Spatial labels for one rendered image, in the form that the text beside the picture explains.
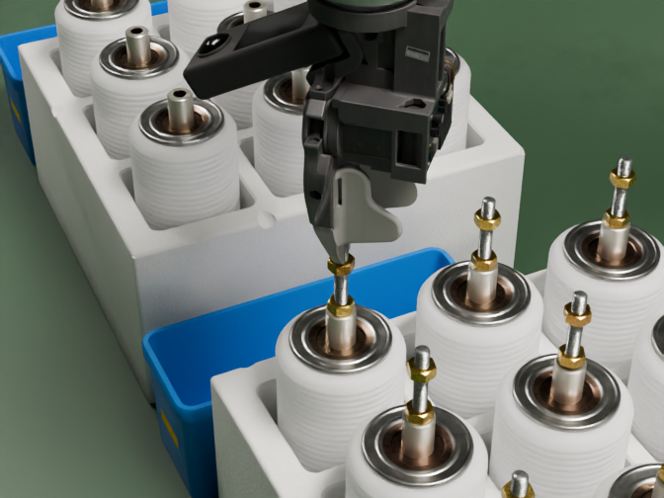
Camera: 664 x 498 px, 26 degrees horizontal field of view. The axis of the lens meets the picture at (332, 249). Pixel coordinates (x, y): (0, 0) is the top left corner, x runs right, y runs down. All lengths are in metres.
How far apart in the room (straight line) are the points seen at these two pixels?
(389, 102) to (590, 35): 1.07
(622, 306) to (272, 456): 0.29
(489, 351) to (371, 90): 0.26
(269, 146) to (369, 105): 0.44
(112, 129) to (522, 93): 0.61
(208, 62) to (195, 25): 0.56
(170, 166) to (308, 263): 0.17
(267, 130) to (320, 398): 0.35
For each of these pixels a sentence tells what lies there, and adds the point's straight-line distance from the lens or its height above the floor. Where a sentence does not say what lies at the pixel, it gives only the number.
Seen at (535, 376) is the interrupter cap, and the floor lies 0.25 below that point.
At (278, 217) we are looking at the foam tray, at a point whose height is 0.18.
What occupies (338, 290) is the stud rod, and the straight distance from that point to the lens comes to 1.01.
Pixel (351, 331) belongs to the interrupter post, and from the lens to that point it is 1.03.
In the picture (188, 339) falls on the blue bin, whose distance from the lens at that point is 1.28.
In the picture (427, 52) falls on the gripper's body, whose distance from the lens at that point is 0.87.
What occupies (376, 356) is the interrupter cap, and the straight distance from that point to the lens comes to 1.03.
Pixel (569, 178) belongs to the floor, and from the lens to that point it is 1.66.
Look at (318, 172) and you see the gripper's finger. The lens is 0.90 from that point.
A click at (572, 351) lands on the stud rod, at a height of 0.30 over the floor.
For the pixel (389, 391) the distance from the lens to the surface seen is 1.04.
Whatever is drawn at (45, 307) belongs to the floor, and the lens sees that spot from 1.49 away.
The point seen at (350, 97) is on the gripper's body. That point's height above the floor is 0.48.
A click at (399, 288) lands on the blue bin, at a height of 0.09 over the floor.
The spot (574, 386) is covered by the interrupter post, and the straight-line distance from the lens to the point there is 1.01.
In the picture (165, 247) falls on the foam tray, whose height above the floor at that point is 0.18.
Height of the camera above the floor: 0.96
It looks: 39 degrees down
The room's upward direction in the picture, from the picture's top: straight up
